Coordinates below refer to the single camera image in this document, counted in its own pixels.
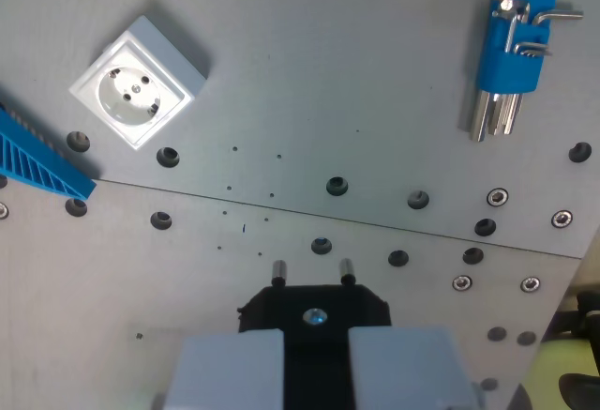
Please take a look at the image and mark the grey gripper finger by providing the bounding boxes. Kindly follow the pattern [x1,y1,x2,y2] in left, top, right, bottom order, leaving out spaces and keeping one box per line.
[157,329,286,410]
[348,325,487,410]

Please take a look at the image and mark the black two-pin power plug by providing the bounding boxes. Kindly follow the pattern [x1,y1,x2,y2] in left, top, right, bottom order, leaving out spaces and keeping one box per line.
[236,258,393,410]

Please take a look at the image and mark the black rounded object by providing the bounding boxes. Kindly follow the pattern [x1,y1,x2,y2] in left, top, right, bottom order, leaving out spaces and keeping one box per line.
[558,372,600,410]

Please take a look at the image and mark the blue ribbed plastic part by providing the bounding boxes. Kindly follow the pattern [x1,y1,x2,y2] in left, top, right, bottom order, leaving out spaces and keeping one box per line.
[0,82,98,201]

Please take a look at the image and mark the blue hex key holder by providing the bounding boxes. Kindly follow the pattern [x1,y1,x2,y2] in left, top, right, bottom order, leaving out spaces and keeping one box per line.
[476,0,563,96]

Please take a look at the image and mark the thin silver hex key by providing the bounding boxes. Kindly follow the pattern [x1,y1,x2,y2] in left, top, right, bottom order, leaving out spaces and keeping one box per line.
[513,40,553,59]

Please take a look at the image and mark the medium silver hex key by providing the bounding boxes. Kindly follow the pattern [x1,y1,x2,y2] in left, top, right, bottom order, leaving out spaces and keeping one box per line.
[487,0,531,137]

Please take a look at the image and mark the thick silver hex key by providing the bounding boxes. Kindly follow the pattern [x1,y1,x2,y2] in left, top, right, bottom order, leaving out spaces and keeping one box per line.
[504,8,585,135]

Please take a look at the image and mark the black bracket object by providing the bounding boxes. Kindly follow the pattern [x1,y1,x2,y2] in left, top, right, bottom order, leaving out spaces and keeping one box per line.
[552,289,600,339]

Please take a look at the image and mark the white wall socket box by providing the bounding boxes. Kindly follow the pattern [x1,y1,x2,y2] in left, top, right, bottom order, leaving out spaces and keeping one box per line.
[68,15,212,151]

